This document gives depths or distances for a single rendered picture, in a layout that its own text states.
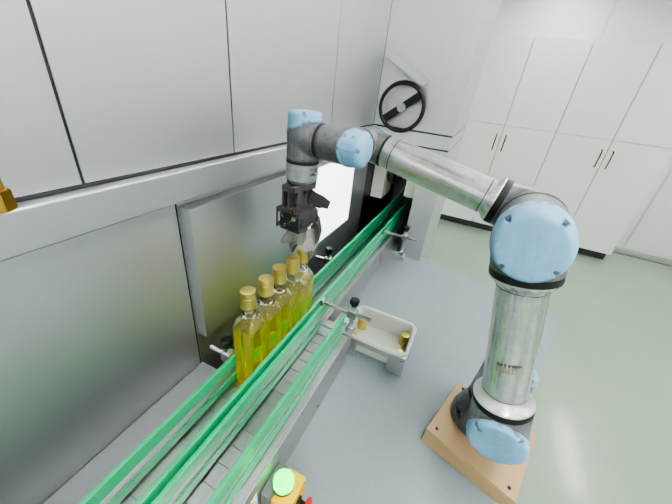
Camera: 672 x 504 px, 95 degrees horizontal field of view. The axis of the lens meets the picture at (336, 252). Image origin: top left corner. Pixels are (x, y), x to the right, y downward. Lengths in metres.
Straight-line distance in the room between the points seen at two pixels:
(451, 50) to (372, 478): 1.51
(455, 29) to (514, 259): 1.18
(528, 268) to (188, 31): 0.68
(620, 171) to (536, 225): 4.01
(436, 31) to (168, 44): 1.15
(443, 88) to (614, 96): 3.02
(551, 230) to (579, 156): 3.89
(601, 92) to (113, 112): 4.23
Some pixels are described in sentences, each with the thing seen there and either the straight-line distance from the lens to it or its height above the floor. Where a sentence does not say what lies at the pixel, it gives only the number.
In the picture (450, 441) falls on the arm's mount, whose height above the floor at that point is 0.80.
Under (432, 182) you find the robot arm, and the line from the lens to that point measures 0.72.
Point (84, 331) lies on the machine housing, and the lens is 0.68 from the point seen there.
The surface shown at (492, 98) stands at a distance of 4.30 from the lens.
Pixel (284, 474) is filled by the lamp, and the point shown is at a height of 0.85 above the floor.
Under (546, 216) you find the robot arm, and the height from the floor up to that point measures 1.43.
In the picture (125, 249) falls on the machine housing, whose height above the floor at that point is 1.28.
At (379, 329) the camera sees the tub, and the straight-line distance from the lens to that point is 1.21.
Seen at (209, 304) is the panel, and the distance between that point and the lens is 0.81.
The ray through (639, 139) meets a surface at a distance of 4.53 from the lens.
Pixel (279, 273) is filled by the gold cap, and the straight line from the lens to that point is 0.76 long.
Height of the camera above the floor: 1.57
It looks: 29 degrees down
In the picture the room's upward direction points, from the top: 7 degrees clockwise
